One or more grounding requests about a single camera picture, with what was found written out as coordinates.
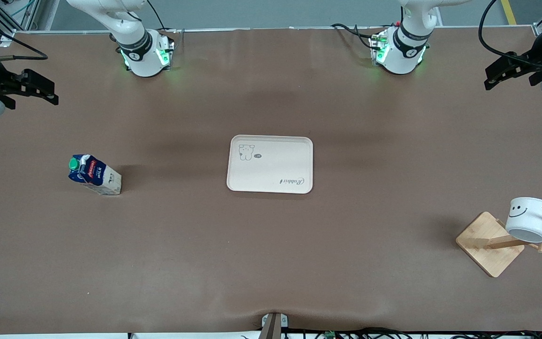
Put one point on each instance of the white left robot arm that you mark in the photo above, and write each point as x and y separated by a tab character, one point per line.
405	47

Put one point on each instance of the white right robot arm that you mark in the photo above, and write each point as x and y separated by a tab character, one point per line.
132	28

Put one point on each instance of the cream tray with rabbit print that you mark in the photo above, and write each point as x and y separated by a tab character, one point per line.
271	165

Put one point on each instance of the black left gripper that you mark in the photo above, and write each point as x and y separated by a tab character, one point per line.
536	64

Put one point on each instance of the wooden mug tree stand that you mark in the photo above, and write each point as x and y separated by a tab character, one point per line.
487	245

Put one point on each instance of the blue white milk carton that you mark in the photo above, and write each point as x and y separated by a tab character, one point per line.
94	174

